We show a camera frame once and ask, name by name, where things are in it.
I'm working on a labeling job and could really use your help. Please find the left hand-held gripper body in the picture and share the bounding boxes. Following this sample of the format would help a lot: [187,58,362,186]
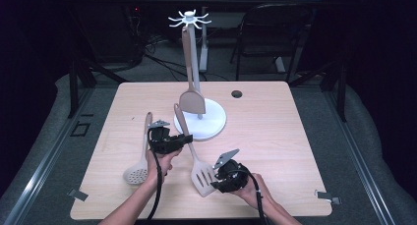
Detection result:
[147,120,180,155]

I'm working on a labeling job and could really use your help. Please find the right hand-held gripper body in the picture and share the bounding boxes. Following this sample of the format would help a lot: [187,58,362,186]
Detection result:
[212,148,252,194]

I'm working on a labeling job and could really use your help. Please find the beige slotted spatula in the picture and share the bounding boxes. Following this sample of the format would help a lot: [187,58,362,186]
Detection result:
[173,102,218,198]

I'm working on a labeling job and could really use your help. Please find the white utensil rack stand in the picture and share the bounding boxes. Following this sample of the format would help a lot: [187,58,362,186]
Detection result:
[167,9,227,141]

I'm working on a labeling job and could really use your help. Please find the beige solid spatula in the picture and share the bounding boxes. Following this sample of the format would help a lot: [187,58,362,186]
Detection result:
[178,26,207,115]

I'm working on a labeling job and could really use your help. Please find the beige skimmer spoon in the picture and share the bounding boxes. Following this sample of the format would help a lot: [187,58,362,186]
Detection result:
[122,111,153,186]

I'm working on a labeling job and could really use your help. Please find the person's left hand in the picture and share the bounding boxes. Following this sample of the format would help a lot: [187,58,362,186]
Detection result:
[146,148,183,187]

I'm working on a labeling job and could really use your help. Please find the person's right hand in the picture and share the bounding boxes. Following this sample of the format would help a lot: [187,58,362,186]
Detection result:
[229,173,273,209]

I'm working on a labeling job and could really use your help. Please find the black tape square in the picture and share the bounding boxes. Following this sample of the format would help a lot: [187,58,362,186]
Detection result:
[69,121,91,138]

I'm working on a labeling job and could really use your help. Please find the grey tape piece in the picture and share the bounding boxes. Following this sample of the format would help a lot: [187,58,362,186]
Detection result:
[314,190,342,205]
[67,188,89,202]

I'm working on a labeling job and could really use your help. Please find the white angled leg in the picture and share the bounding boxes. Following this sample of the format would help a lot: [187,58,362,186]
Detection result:
[274,56,287,75]

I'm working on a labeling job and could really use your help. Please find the black folding chair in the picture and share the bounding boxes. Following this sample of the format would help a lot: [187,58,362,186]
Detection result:
[229,3,313,84]

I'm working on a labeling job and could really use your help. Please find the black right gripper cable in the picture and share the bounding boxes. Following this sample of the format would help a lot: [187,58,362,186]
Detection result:
[227,169,268,225]

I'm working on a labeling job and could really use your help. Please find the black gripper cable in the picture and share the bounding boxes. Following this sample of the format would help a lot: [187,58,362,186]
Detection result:
[227,169,268,225]
[146,130,164,225]

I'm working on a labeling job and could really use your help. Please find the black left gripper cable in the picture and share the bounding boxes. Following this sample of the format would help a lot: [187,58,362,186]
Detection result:
[146,130,164,225]

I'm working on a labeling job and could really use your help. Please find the black floor cables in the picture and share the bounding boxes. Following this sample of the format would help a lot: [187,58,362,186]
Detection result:
[142,34,230,83]

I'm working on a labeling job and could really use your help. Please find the black metal frame leg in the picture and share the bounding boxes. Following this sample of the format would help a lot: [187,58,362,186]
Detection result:
[67,59,129,120]
[288,59,348,123]

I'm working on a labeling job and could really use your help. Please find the aluminium rail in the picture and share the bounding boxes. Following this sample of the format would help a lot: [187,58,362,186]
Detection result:
[323,88,399,225]
[0,86,94,225]

